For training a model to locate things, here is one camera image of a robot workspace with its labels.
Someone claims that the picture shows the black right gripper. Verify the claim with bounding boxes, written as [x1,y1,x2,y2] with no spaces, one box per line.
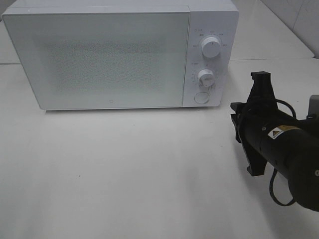
[230,71,278,177]

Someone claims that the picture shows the white microwave door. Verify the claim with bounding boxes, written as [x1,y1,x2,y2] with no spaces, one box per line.
[3,13,189,110]

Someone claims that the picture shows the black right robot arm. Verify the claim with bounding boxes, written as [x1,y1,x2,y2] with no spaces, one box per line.
[230,71,319,211]

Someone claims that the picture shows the lower white timer knob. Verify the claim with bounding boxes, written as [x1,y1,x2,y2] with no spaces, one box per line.
[197,69,215,88]

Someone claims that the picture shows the upper white power knob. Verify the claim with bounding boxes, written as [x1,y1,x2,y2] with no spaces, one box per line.
[201,35,221,58]

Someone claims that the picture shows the white microwave oven body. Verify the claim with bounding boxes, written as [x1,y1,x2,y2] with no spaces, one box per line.
[1,0,239,109]

